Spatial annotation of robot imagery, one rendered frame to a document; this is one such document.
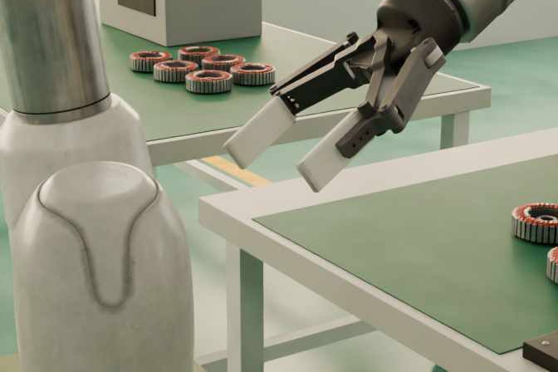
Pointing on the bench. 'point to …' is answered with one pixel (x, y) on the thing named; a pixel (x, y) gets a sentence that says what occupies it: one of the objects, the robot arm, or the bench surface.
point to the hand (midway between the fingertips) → (276, 159)
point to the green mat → (445, 248)
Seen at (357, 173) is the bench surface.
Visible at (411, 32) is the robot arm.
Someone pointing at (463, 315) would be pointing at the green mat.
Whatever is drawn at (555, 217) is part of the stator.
